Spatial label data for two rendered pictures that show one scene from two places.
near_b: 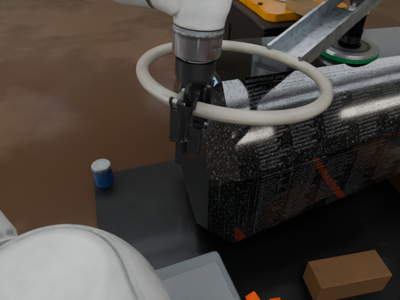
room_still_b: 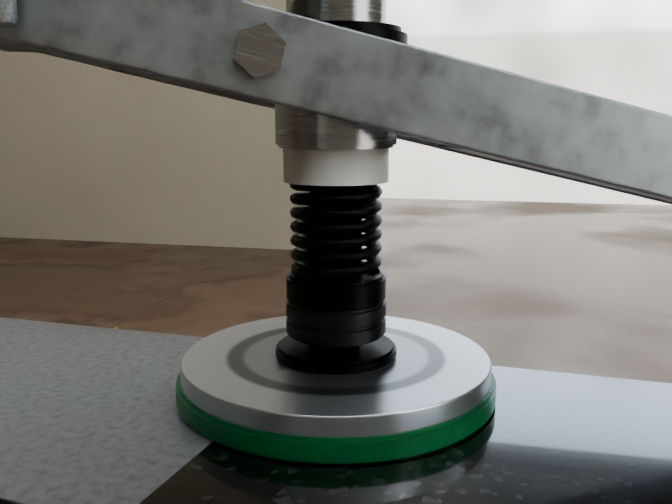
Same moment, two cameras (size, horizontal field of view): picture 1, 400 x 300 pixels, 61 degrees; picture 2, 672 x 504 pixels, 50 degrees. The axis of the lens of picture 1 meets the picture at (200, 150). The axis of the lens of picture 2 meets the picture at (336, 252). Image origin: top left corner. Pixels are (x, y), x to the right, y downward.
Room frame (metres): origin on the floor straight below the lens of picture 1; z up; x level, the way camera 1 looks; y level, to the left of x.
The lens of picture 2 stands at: (1.64, -0.30, 1.01)
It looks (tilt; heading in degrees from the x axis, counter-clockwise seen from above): 11 degrees down; 214
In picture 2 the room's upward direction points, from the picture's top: straight up
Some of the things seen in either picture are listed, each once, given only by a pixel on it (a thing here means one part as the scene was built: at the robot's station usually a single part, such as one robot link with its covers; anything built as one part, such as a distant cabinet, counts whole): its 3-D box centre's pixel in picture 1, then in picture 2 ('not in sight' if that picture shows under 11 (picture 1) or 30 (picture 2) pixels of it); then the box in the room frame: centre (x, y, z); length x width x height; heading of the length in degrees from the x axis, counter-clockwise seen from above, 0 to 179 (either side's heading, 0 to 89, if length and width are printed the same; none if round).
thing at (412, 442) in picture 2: (348, 47); (335, 367); (1.24, -0.56, 0.84); 0.22 x 0.22 x 0.04
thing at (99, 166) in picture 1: (102, 173); not in sight; (1.34, 0.53, 0.08); 0.10 x 0.10 x 0.13
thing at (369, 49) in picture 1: (348, 46); (335, 362); (1.24, -0.56, 0.84); 0.21 x 0.21 x 0.01
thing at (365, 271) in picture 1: (345, 275); not in sight; (0.74, -0.59, 0.07); 0.30 x 0.12 x 0.12; 101
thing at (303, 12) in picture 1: (305, 7); not in sight; (1.82, -0.55, 0.81); 0.20 x 0.10 x 0.05; 25
